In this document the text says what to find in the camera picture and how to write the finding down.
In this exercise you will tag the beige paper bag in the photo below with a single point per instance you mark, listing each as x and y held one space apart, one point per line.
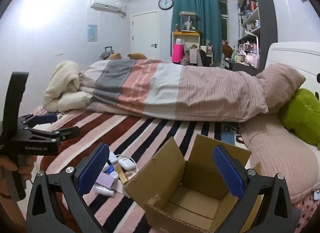
193 56

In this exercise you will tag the round wall clock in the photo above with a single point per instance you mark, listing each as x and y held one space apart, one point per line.
165 3

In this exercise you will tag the dark tall bookshelf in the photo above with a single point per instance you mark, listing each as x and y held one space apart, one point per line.
266 22

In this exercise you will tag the white door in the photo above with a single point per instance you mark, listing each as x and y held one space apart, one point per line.
145 32

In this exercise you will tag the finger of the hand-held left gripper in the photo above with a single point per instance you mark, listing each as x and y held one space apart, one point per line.
46 119
63 134

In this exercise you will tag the pink striped pillow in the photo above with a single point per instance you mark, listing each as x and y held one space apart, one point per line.
272 153
280 82

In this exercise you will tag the window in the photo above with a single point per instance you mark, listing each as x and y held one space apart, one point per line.
223 17

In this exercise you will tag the pink bag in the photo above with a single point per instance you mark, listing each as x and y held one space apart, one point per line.
177 52

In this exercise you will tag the brown cardboard box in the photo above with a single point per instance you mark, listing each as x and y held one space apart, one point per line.
190 203

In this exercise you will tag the polka dot bed sheet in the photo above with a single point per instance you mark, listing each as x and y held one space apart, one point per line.
308 210

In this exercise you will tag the small wall poster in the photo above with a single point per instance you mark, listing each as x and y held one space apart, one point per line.
92 33

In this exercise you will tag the cream fleece blanket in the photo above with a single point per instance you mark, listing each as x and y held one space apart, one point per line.
62 82

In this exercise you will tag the teal curtain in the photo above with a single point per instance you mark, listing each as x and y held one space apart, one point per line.
210 22

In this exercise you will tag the light purple box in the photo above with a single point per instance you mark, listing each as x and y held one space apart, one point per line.
107 181

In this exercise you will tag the black clothing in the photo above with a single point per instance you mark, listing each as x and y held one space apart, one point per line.
203 59

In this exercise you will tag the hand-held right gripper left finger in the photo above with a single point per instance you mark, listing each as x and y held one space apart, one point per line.
92 171

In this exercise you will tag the pink toy set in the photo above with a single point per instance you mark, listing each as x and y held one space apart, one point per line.
250 52

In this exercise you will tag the blue and white small case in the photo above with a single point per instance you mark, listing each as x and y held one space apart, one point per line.
111 173

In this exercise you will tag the white earbuds case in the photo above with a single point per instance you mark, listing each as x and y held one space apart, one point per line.
126 162

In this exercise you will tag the striped pink grey duvet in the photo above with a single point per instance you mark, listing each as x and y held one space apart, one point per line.
162 90

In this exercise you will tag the green plush toy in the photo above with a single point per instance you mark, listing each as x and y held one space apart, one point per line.
302 115

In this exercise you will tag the striped bed blanket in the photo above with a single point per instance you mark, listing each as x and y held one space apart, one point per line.
150 133

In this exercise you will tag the dark suitcase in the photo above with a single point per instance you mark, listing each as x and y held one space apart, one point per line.
106 54

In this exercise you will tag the gold slim box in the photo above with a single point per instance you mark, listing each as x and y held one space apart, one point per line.
122 176

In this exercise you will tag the white bed headboard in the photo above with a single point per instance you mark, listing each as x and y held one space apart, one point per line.
295 55

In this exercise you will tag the white air conditioner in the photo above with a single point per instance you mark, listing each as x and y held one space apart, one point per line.
106 2

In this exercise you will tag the white mug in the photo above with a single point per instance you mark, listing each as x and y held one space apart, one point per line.
237 58

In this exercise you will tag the person's left hand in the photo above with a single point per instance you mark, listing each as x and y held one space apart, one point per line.
27 168

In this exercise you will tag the dark desk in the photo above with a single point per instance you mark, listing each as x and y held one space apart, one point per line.
240 67

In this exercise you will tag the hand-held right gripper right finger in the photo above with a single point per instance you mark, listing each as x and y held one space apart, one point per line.
228 173

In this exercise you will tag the glass display case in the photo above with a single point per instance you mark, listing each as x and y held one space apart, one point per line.
188 22

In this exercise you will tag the white small bottle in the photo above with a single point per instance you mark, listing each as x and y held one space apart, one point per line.
105 192

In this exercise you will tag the white charger plug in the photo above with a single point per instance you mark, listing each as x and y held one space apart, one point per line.
113 158

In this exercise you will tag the dark brown plush toy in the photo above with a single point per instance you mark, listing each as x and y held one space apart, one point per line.
226 49

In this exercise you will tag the yellow white rack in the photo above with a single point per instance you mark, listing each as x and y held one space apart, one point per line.
186 33

